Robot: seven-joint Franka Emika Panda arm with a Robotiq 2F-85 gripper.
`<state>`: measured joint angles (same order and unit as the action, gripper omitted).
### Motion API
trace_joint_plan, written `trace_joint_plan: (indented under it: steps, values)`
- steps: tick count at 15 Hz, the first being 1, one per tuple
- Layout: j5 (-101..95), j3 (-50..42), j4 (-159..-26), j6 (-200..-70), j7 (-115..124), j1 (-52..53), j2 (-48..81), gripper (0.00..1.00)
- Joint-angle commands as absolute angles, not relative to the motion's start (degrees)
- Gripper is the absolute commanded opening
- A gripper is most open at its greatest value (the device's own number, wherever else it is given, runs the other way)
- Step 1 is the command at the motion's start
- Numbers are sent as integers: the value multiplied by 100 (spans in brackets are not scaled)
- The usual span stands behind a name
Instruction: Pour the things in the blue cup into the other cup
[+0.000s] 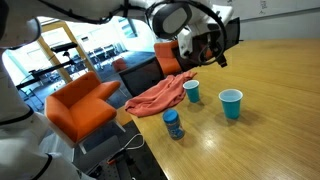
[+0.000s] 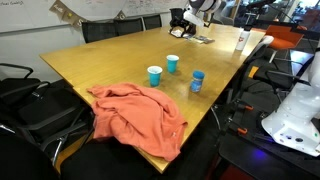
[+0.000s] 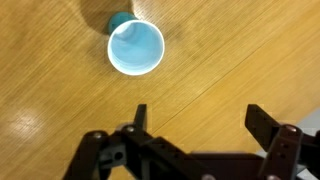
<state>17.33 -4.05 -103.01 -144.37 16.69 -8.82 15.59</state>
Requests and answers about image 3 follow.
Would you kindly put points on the blue plastic cup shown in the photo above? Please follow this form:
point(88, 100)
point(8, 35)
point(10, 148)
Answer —
point(135, 46)

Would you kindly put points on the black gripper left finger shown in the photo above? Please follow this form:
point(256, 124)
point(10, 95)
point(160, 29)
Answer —
point(133, 156)

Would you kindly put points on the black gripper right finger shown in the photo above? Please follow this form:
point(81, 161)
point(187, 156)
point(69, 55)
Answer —
point(283, 150)

